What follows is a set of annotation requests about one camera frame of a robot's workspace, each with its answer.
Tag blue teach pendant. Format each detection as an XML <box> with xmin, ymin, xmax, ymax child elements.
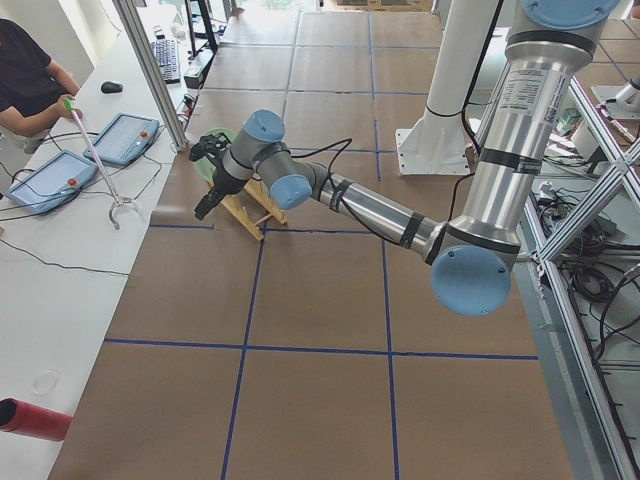
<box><xmin>6</xmin><ymin>150</ymin><xmax>98</xmax><ymax>214</ymax></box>
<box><xmin>92</xmin><ymin>113</ymin><xmax>160</xmax><ymax>166</ymax></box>

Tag red cylinder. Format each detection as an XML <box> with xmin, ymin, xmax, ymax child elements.
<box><xmin>1</xmin><ymin>398</ymin><xmax>72</xmax><ymax>442</ymax></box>

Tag blue teach pendant far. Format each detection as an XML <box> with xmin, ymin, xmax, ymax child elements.
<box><xmin>92</xmin><ymin>113</ymin><xmax>160</xmax><ymax>166</ymax></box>

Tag black computer mouse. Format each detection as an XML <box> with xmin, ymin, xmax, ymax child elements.
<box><xmin>100</xmin><ymin>81</ymin><xmax>123</xmax><ymax>94</ymax></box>

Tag wooden plate rack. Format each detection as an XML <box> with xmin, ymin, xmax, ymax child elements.
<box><xmin>217</xmin><ymin>179</ymin><xmax>288</xmax><ymax>242</ymax></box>

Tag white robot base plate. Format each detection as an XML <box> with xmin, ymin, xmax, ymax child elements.
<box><xmin>395</xmin><ymin>111</ymin><xmax>470</xmax><ymax>175</ymax></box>

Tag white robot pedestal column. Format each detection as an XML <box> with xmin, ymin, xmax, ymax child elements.
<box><xmin>425</xmin><ymin>0</ymin><xmax>503</xmax><ymax>119</ymax></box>

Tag blue teach pendant near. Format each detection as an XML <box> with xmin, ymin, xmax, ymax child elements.
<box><xmin>6</xmin><ymin>150</ymin><xmax>98</xmax><ymax>214</ymax></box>

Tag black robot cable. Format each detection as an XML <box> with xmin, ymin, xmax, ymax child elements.
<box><xmin>249</xmin><ymin>138</ymin><xmax>381</xmax><ymax>236</ymax></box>

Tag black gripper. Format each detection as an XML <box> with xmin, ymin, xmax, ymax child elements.
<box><xmin>189</xmin><ymin>133</ymin><xmax>231</xmax><ymax>173</ymax></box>

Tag light green ceramic plate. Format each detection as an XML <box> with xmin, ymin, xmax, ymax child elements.
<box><xmin>189</xmin><ymin>128</ymin><xmax>236</xmax><ymax>184</ymax></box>

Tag aluminium frame structure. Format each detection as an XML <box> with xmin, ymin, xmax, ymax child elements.
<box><xmin>522</xmin><ymin>65</ymin><xmax>639</xmax><ymax>479</ymax></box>

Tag pink reacher grabber tool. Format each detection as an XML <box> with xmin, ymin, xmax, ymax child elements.
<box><xmin>62</xmin><ymin>97</ymin><xmax>139</xmax><ymax>231</ymax></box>

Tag black keyboard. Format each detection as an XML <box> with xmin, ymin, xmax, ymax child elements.
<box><xmin>150</xmin><ymin>38</ymin><xmax>181</xmax><ymax>84</ymax></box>

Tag person in black shirt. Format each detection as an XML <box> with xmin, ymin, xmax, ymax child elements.
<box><xmin>1</xmin><ymin>19</ymin><xmax>80</xmax><ymax>138</ymax></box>

